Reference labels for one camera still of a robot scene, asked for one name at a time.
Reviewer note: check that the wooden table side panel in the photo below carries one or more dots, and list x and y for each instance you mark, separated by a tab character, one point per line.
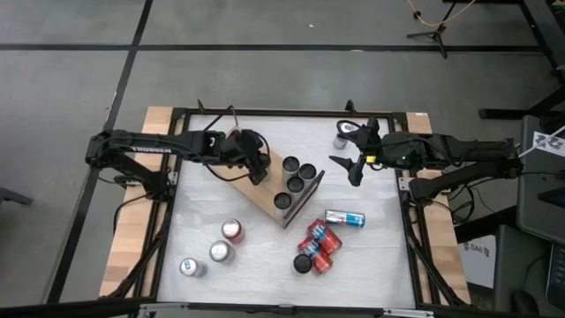
446	247
132	229

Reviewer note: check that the dark keyboard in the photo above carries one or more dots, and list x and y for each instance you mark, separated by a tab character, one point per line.
556	269

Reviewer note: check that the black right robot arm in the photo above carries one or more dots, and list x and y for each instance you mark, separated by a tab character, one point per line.
468	150

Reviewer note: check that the blue silver Red Bull can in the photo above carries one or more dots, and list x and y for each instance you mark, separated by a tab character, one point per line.
345	218
340	141
190	266

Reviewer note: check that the black desk frame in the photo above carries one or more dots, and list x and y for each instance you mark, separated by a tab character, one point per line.
536	28

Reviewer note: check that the grey cabinet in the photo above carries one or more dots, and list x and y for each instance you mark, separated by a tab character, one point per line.
538	207

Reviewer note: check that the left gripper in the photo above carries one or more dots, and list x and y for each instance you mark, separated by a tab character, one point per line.
243	148

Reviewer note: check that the silver can with red print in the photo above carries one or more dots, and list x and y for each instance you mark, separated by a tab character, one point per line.
219	251

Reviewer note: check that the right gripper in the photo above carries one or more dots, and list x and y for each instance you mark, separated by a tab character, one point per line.
384	148

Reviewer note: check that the Celsius Tropical Vibe can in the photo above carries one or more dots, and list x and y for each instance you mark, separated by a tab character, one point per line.
302	263

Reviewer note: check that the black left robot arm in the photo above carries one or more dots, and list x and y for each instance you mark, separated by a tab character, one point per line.
154	148

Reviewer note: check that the printed white paper sign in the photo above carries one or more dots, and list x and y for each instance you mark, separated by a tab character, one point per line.
549	143

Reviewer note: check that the wooden shelf with black frame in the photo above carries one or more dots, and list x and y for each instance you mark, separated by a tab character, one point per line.
260	196

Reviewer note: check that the black tripod stand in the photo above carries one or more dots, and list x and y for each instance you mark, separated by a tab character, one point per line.
434	35

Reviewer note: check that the long silver frame bracket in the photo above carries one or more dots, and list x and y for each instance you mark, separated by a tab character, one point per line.
163	305
408	312

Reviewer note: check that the black stand leg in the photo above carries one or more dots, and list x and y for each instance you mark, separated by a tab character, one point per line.
15	196

